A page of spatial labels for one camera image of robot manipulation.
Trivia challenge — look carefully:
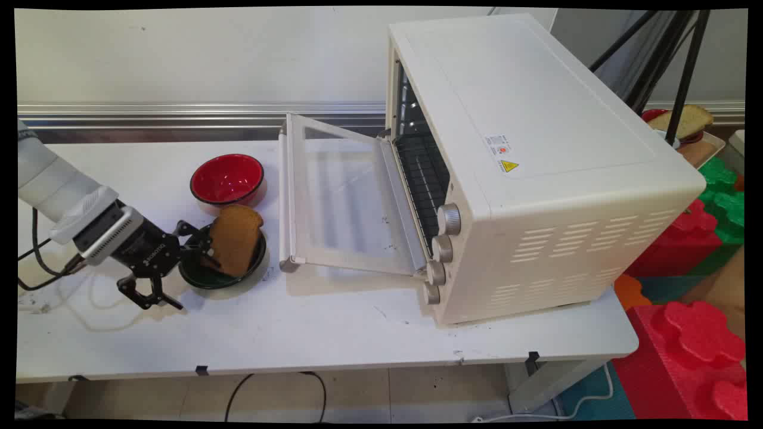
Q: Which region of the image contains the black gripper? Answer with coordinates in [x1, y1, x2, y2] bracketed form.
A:
[111, 220, 219, 311]

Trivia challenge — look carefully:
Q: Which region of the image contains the glass oven door with handle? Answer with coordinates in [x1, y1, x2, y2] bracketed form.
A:
[278, 112, 439, 281]

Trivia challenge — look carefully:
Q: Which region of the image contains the dark green bowl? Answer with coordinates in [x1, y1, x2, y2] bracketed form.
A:
[178, 223, 268, 291]

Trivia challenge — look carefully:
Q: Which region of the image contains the brown toast slice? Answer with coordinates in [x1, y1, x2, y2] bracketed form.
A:
[208, 204, 265, 278]

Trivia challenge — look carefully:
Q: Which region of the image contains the red bowl with black rim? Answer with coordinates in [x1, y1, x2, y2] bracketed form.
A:
[190, 154, 265, 208]

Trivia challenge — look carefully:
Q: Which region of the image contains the white printed label sticker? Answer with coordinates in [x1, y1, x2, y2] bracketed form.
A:
[484, 135, 514, 157]

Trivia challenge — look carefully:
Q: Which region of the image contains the cream toaster oven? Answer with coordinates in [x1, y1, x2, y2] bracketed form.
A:
[384, 13, 708, 327]

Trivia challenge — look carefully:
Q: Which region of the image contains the white table leg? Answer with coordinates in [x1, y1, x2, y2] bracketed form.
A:
[505, 356, 616, 415]

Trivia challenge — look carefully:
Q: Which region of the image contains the teal foam mat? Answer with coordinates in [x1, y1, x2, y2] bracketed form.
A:
[557, 363, 637, 421]

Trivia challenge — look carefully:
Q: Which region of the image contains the orange foam piece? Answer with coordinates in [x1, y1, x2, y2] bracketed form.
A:
[613, 273, 655, 312]

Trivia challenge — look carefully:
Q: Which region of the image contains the large red foam block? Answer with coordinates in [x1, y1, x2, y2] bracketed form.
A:
[612, 300, 748, 421]

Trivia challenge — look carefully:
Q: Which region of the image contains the pale bread slice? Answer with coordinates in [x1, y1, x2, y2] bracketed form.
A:
[647, 105, 715, 141]

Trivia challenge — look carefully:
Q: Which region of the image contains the metal tray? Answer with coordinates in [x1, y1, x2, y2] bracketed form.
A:
[656, 128, 727, 171]

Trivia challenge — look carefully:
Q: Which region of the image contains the black tripod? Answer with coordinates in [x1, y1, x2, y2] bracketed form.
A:
[589, 10, 712, 147]

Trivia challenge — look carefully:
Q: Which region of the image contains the green foam block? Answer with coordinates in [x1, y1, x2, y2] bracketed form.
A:
[694, 156, 746, 276]

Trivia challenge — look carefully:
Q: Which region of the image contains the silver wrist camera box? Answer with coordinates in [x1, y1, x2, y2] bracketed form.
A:
[74, 203, 145, 266]

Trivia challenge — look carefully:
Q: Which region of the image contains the white cable on table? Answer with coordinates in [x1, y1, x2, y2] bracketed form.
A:
[18, 271, 141, 333]

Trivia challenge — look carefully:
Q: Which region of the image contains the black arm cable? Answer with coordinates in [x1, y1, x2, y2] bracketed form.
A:
[18, 209, 90, 293]

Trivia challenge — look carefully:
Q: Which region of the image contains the aluminium wall rail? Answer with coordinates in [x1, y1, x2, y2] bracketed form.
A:
[18, 102, 389, 130]

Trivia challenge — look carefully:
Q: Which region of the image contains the black cable under table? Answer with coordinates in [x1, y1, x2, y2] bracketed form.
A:
[224, 372, 328, 424]

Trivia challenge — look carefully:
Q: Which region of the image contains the black wire oven rack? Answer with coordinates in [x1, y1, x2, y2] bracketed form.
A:
[395, 132, 451, 254]

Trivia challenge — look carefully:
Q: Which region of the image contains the white cable on floor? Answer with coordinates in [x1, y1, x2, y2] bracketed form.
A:
[470, 362, 615, 424]

